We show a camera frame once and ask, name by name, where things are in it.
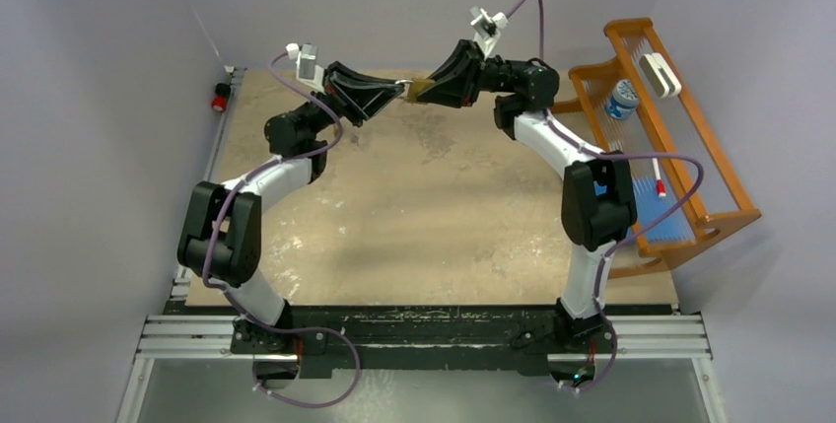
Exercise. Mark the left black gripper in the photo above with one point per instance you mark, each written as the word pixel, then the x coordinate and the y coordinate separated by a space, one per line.
pixel 357 98

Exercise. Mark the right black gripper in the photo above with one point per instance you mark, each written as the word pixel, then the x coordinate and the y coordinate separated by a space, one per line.
pixel 456 91

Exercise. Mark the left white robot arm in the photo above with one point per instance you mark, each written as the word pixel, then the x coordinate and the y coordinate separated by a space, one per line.
pixel 220 240

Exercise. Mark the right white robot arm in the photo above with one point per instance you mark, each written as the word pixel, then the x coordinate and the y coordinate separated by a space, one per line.
pixel 526 116

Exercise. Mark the red emergency button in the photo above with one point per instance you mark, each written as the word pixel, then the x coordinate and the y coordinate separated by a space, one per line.
pixel 222 93

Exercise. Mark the white eraser block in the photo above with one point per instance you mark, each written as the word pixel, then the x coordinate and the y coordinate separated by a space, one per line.
pixel 660 75

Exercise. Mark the red white marker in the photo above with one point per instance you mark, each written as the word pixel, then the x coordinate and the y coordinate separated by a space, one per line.
pixel 659 182

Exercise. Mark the orange wooden rack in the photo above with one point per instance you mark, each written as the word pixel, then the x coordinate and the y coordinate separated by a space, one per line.
pixel 674 124

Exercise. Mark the blue notebook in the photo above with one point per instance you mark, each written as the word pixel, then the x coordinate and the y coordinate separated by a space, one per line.
pixel 660 217

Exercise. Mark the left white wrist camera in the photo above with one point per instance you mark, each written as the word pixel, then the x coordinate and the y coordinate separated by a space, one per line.
pixel 308 71

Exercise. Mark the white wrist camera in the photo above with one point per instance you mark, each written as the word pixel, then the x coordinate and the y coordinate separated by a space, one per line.
pixel 487 29
pixel 308 71

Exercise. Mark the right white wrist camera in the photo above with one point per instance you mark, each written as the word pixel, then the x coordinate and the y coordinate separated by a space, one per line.
pixel 487 29

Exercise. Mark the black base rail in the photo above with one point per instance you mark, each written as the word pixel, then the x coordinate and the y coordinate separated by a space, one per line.
pixel 529 340

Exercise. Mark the aluminium frame rails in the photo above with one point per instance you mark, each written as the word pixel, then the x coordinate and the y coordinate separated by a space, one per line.
pixel 424 205

